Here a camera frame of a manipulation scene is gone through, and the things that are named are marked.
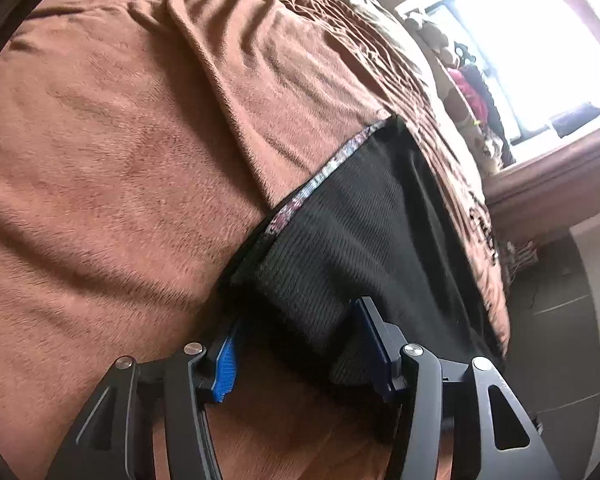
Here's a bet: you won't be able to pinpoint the window with black frame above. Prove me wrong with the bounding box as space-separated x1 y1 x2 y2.
396 0 600 162

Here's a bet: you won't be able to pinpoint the beige duvet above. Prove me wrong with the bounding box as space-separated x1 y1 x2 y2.
308 0 487 201

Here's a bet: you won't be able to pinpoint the black cable on bed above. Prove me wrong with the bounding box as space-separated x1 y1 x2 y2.
467 204 499 266

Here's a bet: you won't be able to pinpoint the brown bed blanket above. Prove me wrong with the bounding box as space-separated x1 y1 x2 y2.
0 0 510 479

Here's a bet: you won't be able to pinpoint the floral patterned pants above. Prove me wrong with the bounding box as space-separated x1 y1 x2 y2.
264 119 389 236

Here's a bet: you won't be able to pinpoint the black shorts with white lettering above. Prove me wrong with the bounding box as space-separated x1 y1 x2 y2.
220 114 506 443

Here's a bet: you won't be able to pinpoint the plush toys on sill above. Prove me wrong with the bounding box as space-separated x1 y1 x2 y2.
404 11 515 177

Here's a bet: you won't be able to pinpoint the right pink curtain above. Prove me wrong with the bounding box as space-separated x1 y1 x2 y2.
483 128 600 244

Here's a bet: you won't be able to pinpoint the white small bedside cabinet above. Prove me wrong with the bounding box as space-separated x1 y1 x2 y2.
500 240 539 282

